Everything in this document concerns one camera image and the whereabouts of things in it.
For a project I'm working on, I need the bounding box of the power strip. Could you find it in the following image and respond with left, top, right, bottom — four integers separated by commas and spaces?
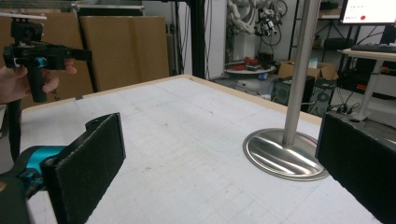
330, 104, 361, 117

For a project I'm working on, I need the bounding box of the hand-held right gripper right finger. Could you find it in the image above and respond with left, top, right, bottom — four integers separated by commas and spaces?
315, 111, 396, 224

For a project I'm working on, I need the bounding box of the round white pedestal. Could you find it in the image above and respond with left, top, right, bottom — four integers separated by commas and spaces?
223, 64, 277, 92

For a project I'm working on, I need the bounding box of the computer monitor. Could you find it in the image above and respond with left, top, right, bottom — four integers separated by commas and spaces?
338, 0, 396, 26

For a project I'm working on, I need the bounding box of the open cardboard box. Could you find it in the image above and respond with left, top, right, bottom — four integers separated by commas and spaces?
276, 60, 340, 82

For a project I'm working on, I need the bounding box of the black computer tower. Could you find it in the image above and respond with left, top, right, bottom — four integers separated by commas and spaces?
270, 75, 316, 114

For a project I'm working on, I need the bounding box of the black frame post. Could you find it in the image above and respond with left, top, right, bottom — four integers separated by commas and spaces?
189, 0, 207, 79

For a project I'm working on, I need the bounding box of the silver metal stand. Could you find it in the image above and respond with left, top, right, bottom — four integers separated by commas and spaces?
242, 0, 331, 182

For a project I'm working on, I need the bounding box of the red cable coil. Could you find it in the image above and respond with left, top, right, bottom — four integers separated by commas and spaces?
228, 56, 261, 72

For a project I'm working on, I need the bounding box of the white desk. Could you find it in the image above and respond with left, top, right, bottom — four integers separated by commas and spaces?
337, 48, 396, 123

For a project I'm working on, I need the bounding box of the brown cardboard panel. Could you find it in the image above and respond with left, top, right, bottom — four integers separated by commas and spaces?
0, 14, 171, 110

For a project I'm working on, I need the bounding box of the black keyboard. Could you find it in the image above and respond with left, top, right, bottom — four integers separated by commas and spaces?
350, 43, 396, 54

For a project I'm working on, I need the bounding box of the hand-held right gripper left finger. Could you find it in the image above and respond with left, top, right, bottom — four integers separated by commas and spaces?
40, 112, 127, 224

